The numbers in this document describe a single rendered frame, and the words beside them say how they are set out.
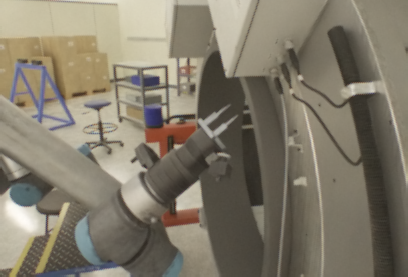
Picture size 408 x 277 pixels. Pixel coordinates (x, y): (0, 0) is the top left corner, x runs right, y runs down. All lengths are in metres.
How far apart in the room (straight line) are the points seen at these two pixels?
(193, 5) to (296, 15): 0.59
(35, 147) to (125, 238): 0.24
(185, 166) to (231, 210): 0.88
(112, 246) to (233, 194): 0.90
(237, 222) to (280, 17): 1.02
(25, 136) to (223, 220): 0.93
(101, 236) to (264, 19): 0.45
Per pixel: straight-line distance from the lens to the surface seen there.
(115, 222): 0.58
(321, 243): 0.59
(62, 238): 1.80
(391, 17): 0.51
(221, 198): 1.41
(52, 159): 0.67
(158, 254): 0.64
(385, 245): 0.43
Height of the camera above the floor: 1.61
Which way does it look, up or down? 18 degrees down
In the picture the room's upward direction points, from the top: straight up
